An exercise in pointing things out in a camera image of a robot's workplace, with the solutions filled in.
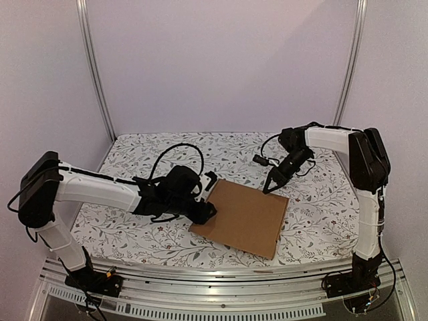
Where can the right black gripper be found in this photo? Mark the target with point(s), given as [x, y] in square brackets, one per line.
[279, 174]

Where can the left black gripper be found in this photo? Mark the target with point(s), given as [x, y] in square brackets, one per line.
[202, 215]

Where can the brown cardboard box sheet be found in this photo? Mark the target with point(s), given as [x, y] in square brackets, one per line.
[246, 219]

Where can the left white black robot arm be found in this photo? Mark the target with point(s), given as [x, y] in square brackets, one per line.
[50, 181]

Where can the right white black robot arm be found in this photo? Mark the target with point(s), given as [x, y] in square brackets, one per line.
[369, 169]

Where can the floral patterned table mat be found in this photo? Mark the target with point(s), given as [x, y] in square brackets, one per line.
[321, 221]

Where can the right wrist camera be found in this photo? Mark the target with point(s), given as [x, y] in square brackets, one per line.
[265, 162]

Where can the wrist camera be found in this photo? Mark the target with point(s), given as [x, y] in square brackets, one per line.
[265, 162]
[208, 181]

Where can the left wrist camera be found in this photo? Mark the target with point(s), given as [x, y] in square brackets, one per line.
[208, 181]

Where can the aluminium front rail base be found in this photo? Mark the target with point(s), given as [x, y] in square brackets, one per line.
[155, 292]

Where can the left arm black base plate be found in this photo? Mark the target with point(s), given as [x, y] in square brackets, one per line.
[93, 282]

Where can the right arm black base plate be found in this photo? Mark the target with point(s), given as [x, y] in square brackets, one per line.
[342, 284]

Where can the right aluminium frame post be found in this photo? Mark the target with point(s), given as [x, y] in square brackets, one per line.
[357, 34]

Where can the aluminium frame post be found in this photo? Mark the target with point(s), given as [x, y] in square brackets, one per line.
[82, 11]
[357, 34]

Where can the left aluminium frame post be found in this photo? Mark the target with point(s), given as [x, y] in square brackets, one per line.
[82, 11]

